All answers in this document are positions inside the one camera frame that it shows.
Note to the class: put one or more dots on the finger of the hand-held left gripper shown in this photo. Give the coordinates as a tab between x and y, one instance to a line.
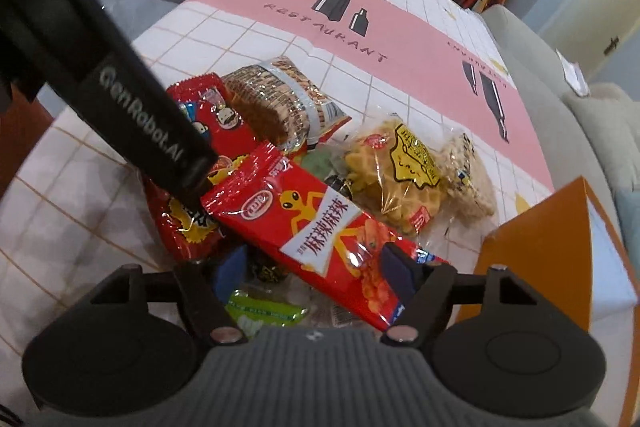
187	194

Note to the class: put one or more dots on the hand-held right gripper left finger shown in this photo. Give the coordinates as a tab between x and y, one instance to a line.
231	269

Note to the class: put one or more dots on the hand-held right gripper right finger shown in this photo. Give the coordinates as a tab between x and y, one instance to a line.
397	269

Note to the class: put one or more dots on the red and yellow snack packet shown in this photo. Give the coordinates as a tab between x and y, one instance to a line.
185	227

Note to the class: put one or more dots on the red snack packet cartoon faces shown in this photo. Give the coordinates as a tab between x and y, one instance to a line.
215	117

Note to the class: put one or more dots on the red snack packet yellow figure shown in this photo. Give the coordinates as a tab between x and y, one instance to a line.
310	227

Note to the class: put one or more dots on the waffle packet yellow label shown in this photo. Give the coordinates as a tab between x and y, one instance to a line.
390	177

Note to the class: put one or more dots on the orange cardboard box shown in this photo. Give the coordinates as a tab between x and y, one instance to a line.
540	247

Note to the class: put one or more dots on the black and yellow candy wrapper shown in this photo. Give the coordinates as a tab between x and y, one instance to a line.
267	267

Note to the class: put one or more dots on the brown wooden cabinet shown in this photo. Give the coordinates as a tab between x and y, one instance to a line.
20	132

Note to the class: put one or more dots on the clear puffed rice cracker packet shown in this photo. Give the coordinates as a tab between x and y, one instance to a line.
470	187

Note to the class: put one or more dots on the clear packet of brown biscuits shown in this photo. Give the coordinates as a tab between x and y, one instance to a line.
280	102

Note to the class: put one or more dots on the pale green snack packet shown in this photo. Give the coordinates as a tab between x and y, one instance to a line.
317	164

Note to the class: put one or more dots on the pink and white checked tablecloth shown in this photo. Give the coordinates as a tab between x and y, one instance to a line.
300	7

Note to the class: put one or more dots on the grey sofa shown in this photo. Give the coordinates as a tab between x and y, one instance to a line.
530	57

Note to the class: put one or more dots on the grey sofa cushion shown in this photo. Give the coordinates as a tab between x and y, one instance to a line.
605	127

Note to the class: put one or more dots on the white paper sheet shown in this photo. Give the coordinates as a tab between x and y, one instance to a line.
572	72

